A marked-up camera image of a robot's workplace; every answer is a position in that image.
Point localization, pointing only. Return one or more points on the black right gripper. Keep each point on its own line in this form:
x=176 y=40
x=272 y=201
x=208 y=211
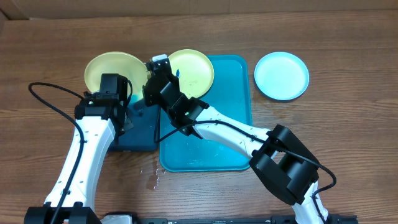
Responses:
x=158 y=73

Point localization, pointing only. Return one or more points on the yellow plate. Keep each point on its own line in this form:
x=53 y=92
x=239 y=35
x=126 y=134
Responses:
x=121 y=63
x=194 y=71

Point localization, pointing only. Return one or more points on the light blue plate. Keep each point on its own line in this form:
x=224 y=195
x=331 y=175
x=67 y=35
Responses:
x=281 y=76

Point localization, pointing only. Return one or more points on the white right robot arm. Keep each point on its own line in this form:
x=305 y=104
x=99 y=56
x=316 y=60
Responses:
x=286 y=168

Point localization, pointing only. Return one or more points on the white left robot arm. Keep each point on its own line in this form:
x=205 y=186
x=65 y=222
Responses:
x=98 y=119

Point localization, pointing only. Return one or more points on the black tray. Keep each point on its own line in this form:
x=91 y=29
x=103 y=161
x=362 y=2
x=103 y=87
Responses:
x=140 y=137

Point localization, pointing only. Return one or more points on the blue plastic tray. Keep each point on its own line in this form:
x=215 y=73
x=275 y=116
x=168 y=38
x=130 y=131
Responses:
x=230 y=95

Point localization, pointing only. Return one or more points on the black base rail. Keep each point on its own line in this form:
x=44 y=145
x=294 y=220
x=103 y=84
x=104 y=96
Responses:
x=233 y=220

